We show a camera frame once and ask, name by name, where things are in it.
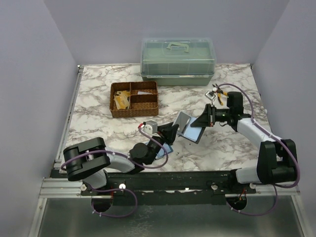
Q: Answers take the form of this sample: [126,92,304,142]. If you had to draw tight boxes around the white card in tray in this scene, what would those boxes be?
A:
[137,91,152,95]

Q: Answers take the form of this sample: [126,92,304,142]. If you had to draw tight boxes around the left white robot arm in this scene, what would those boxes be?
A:
[60,121,179,195]

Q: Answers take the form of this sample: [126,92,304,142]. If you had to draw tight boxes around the brown wicker divided tray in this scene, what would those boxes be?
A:
[110,81,159,118]

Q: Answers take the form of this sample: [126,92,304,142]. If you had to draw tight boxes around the yellow handled pliers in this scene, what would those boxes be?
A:
[212,84,228,106]

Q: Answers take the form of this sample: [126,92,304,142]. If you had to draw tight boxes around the black leather card holder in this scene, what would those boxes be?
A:
[173,111,205,144]

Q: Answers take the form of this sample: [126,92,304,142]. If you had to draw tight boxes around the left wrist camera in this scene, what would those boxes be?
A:
[139,120,158,135]

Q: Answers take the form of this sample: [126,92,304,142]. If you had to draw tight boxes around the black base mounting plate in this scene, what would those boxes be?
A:
[81,171,256,206]

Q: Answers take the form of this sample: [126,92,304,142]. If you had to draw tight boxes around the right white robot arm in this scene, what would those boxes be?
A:
[190,91,298,194]

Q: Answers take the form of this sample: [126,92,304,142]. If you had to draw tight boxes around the gold cards in tray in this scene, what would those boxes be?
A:
[114,90,130,110]

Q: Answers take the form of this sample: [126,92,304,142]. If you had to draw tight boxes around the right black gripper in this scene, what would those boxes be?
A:
[191,104,232,127]

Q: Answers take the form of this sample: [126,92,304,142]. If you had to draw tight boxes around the green clear-lid storage box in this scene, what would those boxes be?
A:
[140,38,216,86]

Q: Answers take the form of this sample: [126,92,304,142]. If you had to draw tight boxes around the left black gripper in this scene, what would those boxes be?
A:
[147,123,179,165]

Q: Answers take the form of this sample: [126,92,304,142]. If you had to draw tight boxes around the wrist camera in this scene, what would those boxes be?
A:
[139,120,158,135]
[205,90,218,106]

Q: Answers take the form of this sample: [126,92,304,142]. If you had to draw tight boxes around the blue plastic card sleeve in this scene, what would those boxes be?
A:
[144,141,173,163]

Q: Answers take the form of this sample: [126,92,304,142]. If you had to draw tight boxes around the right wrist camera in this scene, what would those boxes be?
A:
[205,90,218,106]

